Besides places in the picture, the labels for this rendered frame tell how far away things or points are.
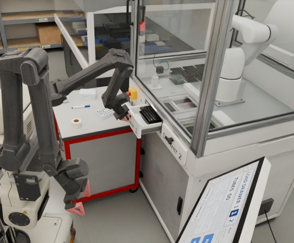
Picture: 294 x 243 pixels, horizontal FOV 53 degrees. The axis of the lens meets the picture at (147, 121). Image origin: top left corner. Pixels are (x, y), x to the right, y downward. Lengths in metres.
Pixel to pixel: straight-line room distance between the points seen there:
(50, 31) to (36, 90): 4.54
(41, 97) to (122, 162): 1.45
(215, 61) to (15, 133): 0.83
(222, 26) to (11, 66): 0.80
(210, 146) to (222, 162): 0.18
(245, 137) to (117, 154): 0.98
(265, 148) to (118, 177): 1.15
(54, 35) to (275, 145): 4.35
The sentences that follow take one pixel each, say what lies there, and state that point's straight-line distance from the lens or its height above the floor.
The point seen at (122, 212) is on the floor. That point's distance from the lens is 2.51.
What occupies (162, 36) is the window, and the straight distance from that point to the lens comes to 1.78.
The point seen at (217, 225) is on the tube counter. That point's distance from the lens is 1.09.
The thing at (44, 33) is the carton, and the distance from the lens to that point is 5.46.
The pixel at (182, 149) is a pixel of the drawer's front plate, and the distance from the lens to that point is 1.67.
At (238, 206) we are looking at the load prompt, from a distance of 1.10.
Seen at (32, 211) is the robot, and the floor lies 0.79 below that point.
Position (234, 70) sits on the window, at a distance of 1.42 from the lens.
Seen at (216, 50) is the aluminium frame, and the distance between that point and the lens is 1.31.
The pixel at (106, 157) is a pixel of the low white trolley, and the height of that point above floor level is 0.49.
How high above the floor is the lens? 1.95
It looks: 34 degrees down
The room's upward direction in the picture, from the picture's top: 4 degrees clockwise
